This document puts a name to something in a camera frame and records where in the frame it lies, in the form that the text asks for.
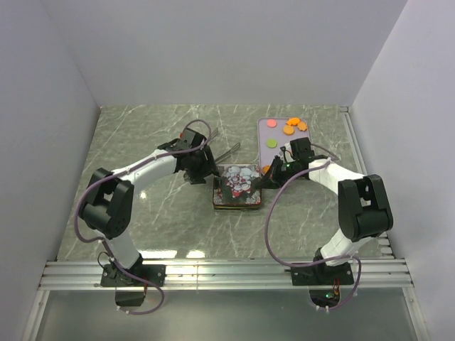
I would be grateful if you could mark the green round cookie left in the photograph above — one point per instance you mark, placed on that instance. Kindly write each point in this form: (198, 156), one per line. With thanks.
(271, 143)

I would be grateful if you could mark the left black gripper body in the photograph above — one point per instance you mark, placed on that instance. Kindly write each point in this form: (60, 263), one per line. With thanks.
(200, 167)

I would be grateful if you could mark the gold cookie tin base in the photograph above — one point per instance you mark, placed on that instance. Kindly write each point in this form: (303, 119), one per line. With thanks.
(237, 208)

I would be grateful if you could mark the orange flower cookie top-right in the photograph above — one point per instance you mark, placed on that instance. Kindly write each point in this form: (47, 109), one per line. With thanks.
(302, 126)

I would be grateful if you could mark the lavender plastic tray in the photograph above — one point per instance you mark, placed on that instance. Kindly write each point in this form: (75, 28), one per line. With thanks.
(273, 156)

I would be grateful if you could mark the aluminium rail frame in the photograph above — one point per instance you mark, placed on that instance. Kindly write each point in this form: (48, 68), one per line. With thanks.
(221, 283)

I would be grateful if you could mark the metal tongs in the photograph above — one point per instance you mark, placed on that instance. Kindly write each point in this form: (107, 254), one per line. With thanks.
(222, 150)

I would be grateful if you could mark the orange fish cookie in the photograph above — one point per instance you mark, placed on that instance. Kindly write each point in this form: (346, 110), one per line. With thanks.
(294, 121)

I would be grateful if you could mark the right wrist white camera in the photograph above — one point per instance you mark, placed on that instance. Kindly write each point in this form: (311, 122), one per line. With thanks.
(285, 154)

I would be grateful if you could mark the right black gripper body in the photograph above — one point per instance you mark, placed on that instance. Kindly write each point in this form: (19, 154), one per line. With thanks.
(281, 170)

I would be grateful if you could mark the orange round cookie top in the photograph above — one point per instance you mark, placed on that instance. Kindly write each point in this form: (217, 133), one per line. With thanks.
(288, 130)

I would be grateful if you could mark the pink round cookie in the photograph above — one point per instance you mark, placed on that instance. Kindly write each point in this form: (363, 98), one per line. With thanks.
(271, 123)

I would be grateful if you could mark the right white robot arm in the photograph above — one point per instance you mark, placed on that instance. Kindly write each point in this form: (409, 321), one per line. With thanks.
(364, 211)

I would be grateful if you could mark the gold tin lid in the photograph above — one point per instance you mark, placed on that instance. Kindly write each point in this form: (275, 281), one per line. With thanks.
(233, 186)

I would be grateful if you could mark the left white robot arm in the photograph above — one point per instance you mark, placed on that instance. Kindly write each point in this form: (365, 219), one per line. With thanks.
(106, 205)

